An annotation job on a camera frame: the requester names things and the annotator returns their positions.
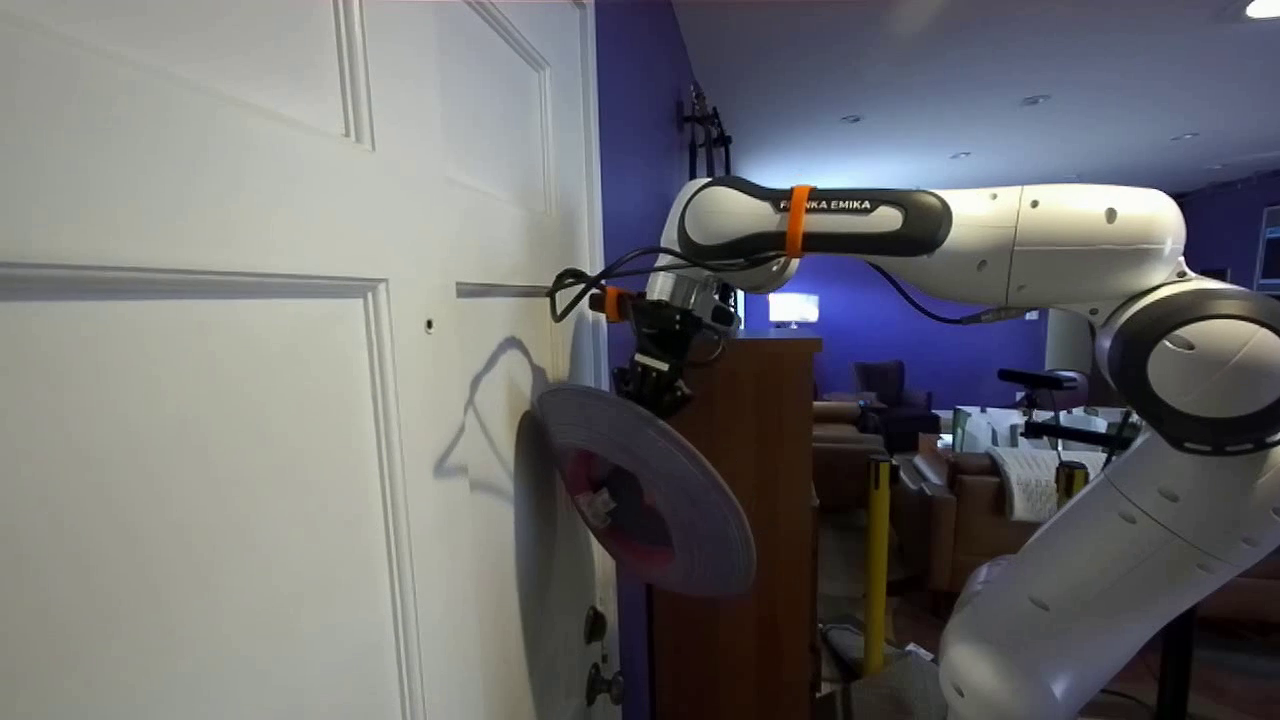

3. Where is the dark brass door knob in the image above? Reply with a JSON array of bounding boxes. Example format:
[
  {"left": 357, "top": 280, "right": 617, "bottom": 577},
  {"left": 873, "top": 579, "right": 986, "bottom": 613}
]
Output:
[{"left": 580, "top": 657, "right": 630, "bottom": 710}]

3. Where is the yellow stand pole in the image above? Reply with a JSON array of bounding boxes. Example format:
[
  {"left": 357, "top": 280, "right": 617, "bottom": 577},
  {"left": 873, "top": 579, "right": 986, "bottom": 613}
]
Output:
[{"left": 860, "top": 457, "right": 895, "bottom": 677}]

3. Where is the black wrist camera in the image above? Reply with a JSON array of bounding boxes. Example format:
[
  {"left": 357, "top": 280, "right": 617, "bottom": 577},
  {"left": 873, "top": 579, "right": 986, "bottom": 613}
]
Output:
[{"left": 691, "top": 285, "right": 740, "bottom": 366}]

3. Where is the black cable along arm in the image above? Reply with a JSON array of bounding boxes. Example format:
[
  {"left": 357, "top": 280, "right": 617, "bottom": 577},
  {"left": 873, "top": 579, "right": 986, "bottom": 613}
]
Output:
[{"left": 860, "top": 256, "right": 1031, "bottom": 333}]

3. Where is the black metal stand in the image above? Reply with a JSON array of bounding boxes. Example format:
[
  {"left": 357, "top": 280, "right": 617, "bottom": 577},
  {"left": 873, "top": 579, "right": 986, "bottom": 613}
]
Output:
[{"left": 1157, "top": 613, "right": 1204, "bottom": 720}]

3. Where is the black looped gripper cable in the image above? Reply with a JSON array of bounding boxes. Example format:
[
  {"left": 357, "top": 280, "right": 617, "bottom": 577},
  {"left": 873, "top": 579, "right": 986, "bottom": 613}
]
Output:
[{"left": 547, "top": 243, "right": 695, "bottom": 327}]

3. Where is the black camera on pole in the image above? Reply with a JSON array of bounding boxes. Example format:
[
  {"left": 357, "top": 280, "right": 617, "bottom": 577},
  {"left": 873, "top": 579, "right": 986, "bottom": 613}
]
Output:
[{"left": 855, "top": 357, "right": 943, "bottom": 457}]

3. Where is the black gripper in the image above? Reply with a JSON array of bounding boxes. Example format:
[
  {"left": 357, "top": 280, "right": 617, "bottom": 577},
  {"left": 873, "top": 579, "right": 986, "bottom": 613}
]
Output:
[{"left": 612, "top": 291, "right": 709, "bottom": 420}]

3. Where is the brown wooden cabinet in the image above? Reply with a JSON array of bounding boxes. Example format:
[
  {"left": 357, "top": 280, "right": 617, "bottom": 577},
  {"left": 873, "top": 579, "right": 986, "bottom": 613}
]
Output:
[{"left": 645, "top": 333, "right": 823, "bottom": 720}]

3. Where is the black camera rig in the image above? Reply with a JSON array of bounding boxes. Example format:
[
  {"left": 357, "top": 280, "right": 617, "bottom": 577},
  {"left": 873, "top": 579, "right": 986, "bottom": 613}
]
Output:
[{"left": 996, "top": 365, "right": 1142, "bottom": 457}]

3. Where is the glowing monitor screen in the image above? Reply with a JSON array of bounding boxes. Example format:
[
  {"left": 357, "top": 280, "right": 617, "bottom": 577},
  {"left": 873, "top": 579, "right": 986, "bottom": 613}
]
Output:
[{"left": 764, "top": 286, "right": 823, "bottom": 333}]

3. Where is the white panel door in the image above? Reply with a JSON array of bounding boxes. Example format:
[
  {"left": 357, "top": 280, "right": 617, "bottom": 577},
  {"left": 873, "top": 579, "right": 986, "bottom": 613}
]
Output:
[{"left": 0, "top": 0, "right": 625, "bottom": 720}]

